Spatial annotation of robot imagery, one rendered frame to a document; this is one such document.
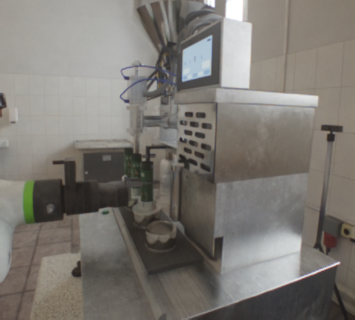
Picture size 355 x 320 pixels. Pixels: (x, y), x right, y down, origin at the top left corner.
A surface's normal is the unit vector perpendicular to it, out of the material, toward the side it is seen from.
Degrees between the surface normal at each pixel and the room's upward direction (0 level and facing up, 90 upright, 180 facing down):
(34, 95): 90
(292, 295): 90
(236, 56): 90
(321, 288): 90
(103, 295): 0
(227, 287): 0
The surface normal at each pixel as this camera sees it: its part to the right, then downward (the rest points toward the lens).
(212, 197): -0.92, 0.03
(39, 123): 0.39, 0.13
